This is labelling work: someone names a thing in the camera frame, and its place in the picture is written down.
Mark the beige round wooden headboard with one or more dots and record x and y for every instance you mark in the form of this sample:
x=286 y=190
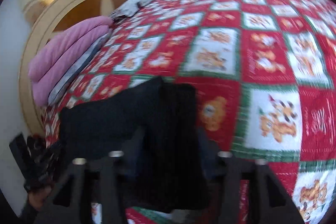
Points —
x=34 y=37

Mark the black pants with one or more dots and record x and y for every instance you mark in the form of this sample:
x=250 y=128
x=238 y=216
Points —
x=162 y=134

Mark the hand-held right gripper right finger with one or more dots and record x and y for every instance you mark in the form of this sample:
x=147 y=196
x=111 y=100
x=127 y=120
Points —
x=210 y=158

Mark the pink folded blanket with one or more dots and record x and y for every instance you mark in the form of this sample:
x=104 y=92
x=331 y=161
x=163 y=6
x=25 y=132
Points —
x=60 y=56

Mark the grey folded cloth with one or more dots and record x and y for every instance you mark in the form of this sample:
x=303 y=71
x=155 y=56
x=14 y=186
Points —
x=71 y=74

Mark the person's left forearm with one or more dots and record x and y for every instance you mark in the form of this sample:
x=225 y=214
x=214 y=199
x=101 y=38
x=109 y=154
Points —
x=36 y=200

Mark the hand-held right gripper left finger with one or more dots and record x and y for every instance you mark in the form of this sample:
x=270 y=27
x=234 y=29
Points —
x=130 y=161

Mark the red printed patchwork blanket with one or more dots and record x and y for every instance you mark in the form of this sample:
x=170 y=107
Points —
x=262 y=56

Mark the grey white patterned cloth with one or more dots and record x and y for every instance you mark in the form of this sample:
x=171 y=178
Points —
x=139 y=1

